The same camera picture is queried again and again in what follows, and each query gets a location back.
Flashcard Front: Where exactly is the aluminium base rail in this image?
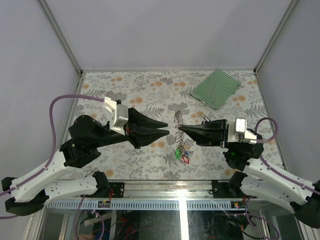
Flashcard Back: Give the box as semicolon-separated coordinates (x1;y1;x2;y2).
57;178;307;210

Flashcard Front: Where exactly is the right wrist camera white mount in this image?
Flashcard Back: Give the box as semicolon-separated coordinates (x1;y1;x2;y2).
232;117;257;144

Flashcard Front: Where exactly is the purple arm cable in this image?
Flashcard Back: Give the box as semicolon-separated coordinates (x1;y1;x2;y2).
253;116;320;195
0;94;106;220

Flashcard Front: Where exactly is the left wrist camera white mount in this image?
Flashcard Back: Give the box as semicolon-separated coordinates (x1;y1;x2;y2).
102;97;129;136

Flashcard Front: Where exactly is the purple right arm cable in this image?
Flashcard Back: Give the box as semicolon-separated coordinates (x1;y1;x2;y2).
253;116;320;195

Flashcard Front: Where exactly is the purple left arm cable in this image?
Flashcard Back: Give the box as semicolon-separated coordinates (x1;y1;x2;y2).
0;94;106;220

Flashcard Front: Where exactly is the floral tablecloth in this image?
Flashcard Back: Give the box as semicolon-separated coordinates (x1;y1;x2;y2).
63;71;282;181

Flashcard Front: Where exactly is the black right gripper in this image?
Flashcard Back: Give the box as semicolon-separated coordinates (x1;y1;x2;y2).
179;118;239;151

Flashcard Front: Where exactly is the green white striped cloth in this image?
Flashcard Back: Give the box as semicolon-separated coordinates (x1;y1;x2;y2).
189;69;241;110

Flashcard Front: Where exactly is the key with black tag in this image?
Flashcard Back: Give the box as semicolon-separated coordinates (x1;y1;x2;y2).
200;116;211;124

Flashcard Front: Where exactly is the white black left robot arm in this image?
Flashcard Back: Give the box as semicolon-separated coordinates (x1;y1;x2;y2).
1;108;170;217

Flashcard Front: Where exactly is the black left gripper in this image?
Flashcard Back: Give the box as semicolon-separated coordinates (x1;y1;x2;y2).
93;108;172;149

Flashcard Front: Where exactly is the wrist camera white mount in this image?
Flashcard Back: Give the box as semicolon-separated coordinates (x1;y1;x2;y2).
232;117;257;144
102;97;129;136

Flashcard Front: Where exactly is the red key tag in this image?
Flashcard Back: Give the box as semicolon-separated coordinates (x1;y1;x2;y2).
181;155;190;164

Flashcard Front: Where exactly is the metal key organizer ring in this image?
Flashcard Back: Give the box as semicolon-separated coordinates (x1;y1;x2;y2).
173;110;191;153

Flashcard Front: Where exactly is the green key tag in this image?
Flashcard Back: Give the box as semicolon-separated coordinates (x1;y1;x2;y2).
174;147;182;159

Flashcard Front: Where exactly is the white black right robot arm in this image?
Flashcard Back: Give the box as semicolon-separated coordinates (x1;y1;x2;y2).
179;117;320;229

